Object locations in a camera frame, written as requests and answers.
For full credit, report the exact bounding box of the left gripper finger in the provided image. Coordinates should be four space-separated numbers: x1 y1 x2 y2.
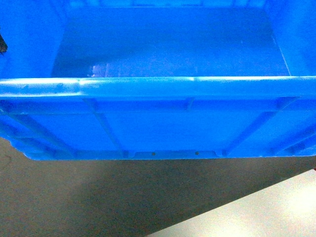
0 35 7 53

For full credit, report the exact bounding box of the large blue plastic crate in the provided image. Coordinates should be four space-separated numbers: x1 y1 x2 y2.
0 0 316 160

